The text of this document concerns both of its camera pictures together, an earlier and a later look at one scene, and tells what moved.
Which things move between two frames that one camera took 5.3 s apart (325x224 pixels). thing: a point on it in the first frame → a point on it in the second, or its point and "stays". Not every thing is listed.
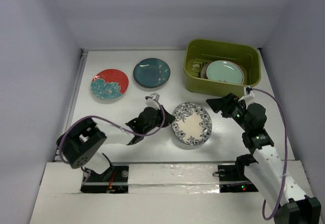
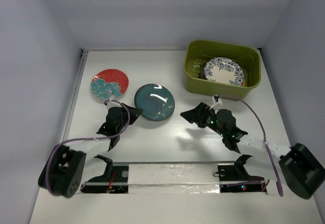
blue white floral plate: (193, 124) → (225, 70)
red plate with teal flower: (109, 85) stays
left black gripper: (168, 119) → (134, 113)
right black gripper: (231, 101) → (198, 114)
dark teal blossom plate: (151, 72) → (156, 101)
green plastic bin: (220, 67) stays
